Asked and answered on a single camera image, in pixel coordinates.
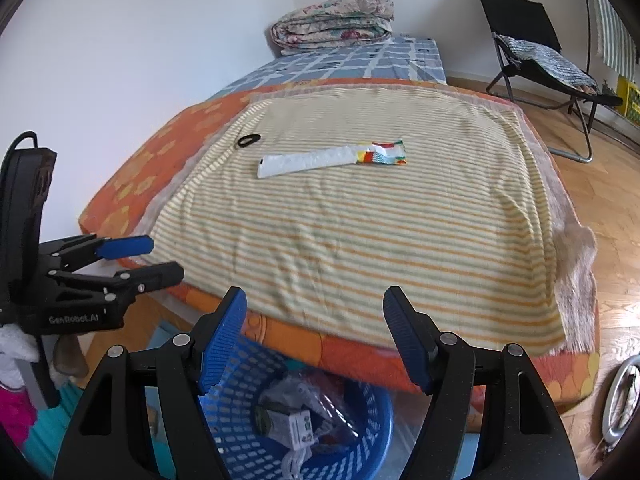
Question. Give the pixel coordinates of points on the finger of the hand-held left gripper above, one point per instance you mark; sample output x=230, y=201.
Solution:
x=150, y=274
x=125, y=246

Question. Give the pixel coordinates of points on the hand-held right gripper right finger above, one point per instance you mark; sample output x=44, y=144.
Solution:
x=405, y=340

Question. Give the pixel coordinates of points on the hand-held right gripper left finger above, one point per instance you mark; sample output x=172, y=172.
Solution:
x=222, y=345

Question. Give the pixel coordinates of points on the blue plastic basket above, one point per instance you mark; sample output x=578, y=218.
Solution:
x=360, y=425

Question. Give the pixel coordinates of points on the clear plastic bag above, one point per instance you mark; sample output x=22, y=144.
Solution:
x=320, y=400

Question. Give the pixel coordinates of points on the green white milk carton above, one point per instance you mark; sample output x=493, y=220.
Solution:
x=295, y=427

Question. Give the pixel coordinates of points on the long white colourful-end wrapper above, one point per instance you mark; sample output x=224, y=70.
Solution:
x=310, y=160

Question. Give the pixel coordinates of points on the person's left hand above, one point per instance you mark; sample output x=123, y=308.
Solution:
x=15, y=347

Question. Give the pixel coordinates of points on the yellow striped blanket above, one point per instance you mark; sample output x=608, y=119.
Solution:
x=325, y=240

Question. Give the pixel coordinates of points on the beige fringed cloth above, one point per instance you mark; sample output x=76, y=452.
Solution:
x=575, y=255

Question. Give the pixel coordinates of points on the pink cloth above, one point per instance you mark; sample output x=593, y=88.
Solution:
x=15, y=410

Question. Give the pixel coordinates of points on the blue checked bedsheet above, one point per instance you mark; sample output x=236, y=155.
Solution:
x=360, y=62

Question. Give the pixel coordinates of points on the folded floral quilt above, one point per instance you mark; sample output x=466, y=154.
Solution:
x=330, y=25

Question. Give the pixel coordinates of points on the checked chair cushion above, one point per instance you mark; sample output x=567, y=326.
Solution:
x=550, y=62

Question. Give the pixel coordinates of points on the yellow plastic crate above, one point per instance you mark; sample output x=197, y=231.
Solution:
x=629, y=97

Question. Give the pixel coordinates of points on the black folding chair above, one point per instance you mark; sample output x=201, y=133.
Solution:
x=515, y=10

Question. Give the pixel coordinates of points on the green striped hanging towel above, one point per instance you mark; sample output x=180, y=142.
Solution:
x=612, y=35

